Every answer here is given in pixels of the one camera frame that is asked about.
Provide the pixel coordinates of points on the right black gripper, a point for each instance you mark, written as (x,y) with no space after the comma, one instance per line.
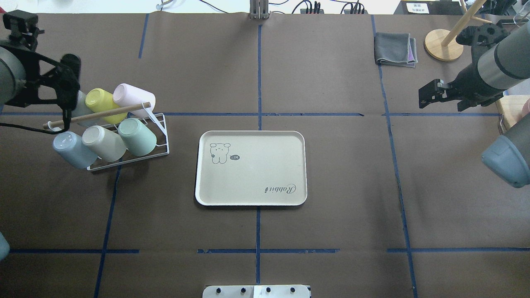
(469,82)

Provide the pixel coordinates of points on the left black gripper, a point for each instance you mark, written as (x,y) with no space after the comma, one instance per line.
(69,87)

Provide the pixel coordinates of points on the mint green cup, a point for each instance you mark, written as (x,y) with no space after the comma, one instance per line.
(137,137)

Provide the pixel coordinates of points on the beige rabbit serving tray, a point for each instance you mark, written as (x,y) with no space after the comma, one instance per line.
(251,168)

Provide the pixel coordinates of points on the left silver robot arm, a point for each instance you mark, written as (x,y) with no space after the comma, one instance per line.
(12,82)

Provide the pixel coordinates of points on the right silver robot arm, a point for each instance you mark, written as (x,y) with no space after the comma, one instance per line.
(500,61)

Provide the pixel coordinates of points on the grey cup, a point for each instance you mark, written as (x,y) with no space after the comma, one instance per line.
(81,110)

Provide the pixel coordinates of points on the yellow cup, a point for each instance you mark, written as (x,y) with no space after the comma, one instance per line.
(99,100)

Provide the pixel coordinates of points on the pink cup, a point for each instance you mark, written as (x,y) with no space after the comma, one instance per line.
(125,95)

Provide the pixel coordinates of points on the blue cup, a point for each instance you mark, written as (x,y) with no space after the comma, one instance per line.
(70,147)

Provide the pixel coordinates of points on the beige cup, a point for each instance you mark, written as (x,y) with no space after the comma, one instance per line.
(108,145)

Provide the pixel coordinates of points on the wooden mug tree stand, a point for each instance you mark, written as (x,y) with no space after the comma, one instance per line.
(440,43)

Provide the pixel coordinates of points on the grey folded cloth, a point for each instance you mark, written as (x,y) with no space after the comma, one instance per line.
(395,49)

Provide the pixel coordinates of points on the wooden cutting board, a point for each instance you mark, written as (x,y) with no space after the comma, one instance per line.
(511,109)

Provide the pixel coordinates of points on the white wire cup rack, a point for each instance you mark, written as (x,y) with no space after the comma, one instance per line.
(155,122)

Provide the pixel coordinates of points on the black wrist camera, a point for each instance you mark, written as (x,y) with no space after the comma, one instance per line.
(487,35)

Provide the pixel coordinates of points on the grey aluminium post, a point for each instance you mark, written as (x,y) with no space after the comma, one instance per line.
(259,9)

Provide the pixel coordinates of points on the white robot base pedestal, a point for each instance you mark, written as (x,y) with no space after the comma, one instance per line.
(257,291)

